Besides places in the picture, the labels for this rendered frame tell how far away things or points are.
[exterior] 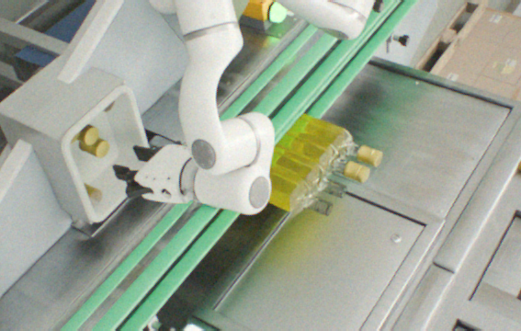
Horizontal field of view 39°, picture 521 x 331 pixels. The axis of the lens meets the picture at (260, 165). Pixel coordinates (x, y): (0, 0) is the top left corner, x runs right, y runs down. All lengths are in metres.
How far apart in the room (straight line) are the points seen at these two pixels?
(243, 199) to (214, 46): 0.23
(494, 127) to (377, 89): 0.32
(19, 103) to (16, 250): 0.27
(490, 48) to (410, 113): 3.91
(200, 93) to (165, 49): 0.47
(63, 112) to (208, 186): 0.30
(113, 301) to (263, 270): 0.35
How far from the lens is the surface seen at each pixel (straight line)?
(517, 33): 5.97
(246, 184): 1.10
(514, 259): 1.65
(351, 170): 1.53
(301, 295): 1.51
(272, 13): 1.65
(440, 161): 1.80
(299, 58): 1.62
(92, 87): 1.31
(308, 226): 1.62
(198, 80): 1.05
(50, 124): 1.27
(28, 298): 1.40
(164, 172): 1.21
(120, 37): 1.40
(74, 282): 1.39
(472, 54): 5.71
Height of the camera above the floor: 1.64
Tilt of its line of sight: 26 degrees down
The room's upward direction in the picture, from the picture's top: 113 degrees clockwise
